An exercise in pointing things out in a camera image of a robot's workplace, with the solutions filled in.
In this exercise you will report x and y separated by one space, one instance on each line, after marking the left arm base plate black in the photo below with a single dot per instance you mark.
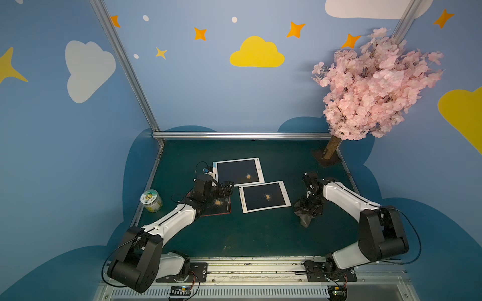
199 271

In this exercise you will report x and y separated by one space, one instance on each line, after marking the pink cherry blossom tree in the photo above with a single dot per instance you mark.
372 89

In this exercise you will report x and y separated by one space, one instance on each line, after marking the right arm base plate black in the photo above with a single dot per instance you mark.
326 272

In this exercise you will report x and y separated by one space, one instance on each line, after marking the white framed drawing tablet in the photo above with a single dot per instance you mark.
265 196

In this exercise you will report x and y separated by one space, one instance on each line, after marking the red framed drawing tablet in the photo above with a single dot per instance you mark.
218 204

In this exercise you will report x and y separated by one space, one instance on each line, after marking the grey blue wiping cloth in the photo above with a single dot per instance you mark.
305 217

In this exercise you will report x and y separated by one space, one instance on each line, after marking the left controller board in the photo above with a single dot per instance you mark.
180 292

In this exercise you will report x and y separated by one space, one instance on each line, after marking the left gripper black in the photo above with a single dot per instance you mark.
222 190

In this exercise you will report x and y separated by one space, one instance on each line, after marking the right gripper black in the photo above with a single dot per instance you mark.
305 207

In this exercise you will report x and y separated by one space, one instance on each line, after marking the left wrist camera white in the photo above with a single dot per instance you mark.
209 171

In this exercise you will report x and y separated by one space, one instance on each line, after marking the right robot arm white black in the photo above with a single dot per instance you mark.
381 233

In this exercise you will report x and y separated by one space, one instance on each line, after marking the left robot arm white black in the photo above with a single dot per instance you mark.
139 260

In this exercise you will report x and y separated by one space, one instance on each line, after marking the right controller board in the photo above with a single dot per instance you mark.
337 293

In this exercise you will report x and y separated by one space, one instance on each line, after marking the controller board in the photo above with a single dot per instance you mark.
180 292
337 293

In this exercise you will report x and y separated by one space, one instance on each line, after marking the aluminium mounting rail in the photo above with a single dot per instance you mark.
274 278

